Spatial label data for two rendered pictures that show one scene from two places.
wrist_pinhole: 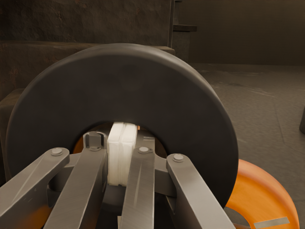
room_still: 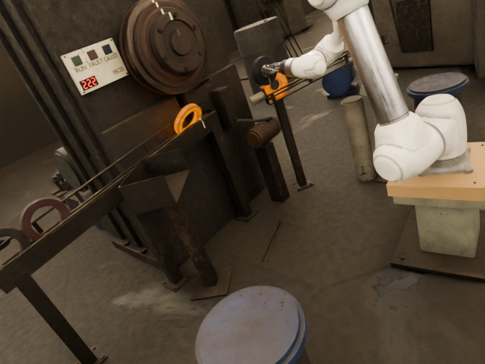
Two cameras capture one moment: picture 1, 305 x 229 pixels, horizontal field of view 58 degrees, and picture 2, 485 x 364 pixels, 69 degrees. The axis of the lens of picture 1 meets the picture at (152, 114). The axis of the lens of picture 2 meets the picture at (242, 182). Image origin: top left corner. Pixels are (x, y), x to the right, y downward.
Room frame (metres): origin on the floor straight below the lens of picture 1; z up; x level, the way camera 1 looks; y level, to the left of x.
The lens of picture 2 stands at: (-1.42, 1.20, 1.20)
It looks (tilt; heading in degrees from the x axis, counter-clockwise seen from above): 26 degrees down; 333
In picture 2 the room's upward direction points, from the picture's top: 21 degrees counter-clockwise
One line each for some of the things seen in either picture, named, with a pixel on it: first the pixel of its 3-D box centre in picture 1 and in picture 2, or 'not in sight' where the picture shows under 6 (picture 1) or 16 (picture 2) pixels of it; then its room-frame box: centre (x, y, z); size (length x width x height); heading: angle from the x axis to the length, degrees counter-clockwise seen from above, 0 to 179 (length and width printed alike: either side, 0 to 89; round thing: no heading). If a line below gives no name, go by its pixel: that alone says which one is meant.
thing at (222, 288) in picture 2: not in sight; (184, 232); (0.01, 0.85, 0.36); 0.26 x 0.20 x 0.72; 137
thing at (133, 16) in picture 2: not in sight; (167, 46); (0.36, 0.42, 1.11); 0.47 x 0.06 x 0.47; 102
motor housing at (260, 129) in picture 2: not in sight; (273, 160); (0.29, 0.07, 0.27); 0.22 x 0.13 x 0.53; 102
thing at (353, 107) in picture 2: not in sight; (359, 139); (-0.07, -0.33, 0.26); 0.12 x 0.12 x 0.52
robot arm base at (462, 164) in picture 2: not in sight; (443, 154); (-0.74, -0.01, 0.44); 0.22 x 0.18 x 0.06; 118
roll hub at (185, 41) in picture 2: not in sight; (178, 42); (0.26, 0.40, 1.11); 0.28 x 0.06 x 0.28; 102
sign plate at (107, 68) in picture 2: not in sight; (97, 66); (0.39, 0.77, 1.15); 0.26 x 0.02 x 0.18; 102
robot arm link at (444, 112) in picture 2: not in sight; (438, 125); (-0.75, 0.02, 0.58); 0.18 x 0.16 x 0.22; 87
